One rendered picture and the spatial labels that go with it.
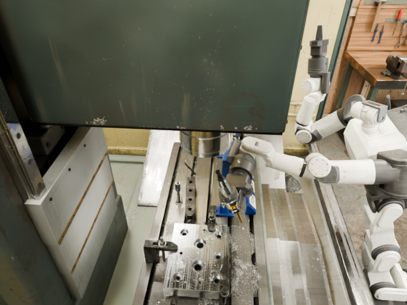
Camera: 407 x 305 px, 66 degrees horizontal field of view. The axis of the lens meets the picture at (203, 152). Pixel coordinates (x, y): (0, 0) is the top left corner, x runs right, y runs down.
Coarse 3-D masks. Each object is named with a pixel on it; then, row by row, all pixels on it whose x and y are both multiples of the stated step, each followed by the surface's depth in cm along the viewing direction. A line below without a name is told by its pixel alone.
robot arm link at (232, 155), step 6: (234, 144) 122; (240, 144) 124; (234, 150) 120; (240, 150) 118; (228, 156) 118; (234, 156) 118; (240, 156) 115; (246, 156) 115; (252, 156) 117; (252, 162) 114
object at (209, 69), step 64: (0, 0) 64; (64, 0) 63; (128, 0) 62; (192, 0) 61; (256, 0) 60; (64, 64) 71; (128, 64) 70; (192, 64) 69; (256, 64) 68; (128, 128) 81; (192, 128) 79; (256, 128) 78
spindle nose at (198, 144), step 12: (180, 132) 90; (192, 132) 86; (204, 132) 85; (180, 144) 94; (192, 144) 89; (204, 144) 87; (216, 144) 88; (228, 144) 92; (204, 156) 90; (216, 156) 92
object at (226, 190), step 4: (224, 180) 99; (220, 184) 100; (224, 184) 99; (228, 184) 101; (220, 188) 101; (224, 188) 100; (228, 188) 101; (232, 188) 102; (220, 192) 103; (224, 192) 101; (228, 192) 101; (232, 192) 102; (224, 196) 102; (228, 196) 102
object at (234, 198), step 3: (231, 186) 105; (234, 189) 104; (219, 192) 105; (234, 192) 103; (237, 192) 104; (219, 195) 104; (234, 195) 102; (237, 195) 104; (222, 198) 103; (225, 198) 103; (228, 198) 102; (231, 198) 101; (234, 198) 102; (237, 198) 103; (222, 201) 103; (225, 201) 103; (228, 201) 103; (231, 201) 103; (234, 201) 103; (225, 204) 103; (231, 204) 103
